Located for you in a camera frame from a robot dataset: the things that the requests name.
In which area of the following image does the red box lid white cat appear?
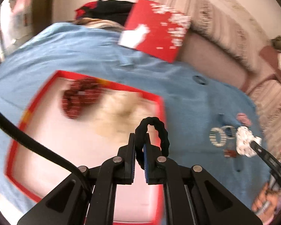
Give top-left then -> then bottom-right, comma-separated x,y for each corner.
118,0 -> 192,63

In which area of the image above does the white floral scrunchie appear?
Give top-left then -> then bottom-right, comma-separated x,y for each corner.
235,126 -> 263,158

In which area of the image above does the silver metal framed panel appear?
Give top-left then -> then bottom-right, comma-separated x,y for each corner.
0,0 -> 35,60

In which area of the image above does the light blue blanket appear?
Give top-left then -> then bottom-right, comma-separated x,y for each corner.
0,22 -> 265,216

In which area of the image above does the red cloth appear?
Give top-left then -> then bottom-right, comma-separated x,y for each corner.
74,2 -> 99,19

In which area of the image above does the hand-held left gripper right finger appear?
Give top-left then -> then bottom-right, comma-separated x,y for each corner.
142,134 -> 264,225

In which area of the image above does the brown wooden door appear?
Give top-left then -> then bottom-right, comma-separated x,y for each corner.
31,0 -> 56,30

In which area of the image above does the black clothing pile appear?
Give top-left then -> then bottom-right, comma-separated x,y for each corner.
81,0 -> 135,27

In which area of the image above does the red polka dot scrunchie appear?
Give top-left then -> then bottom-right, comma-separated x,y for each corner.
60,78 -> 104,119

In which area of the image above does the cream scrunchie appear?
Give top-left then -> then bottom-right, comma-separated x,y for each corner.
94,91 -> 146,141

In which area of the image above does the red cardboard box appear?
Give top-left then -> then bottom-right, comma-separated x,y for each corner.
5,70 -> 167,225

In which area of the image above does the patterned striped cushion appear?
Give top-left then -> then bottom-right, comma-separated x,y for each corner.
247,74 -> 281,150

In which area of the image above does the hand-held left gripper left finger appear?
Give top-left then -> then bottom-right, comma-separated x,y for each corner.
17,133 -> 137,225

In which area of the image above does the pink mattress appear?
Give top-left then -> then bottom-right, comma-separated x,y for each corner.
178,31 -> 251,95

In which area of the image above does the black hair scrunchie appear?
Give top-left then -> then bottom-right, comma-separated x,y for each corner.
135,117 -> 170,170

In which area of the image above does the person's right hand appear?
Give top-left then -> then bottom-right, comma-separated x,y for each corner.
251,182 -> 281,216

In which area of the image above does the black cable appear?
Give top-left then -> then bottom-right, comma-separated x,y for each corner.
0,103 -> 94,193

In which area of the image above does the small dark hair tie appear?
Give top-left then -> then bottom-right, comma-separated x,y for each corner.
192,75 -> 208,85

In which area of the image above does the brown pink pillow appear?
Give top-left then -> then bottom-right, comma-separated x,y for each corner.
259,45 -> 281,76

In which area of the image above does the beige patterned cloth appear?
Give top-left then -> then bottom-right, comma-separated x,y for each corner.
71,19 -> 125,32

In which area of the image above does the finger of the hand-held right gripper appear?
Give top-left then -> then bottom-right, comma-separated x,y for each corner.
250,139 -> 281,190

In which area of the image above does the striped floral bolster cushion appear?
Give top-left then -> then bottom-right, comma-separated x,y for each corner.
152,0 -> 273,60

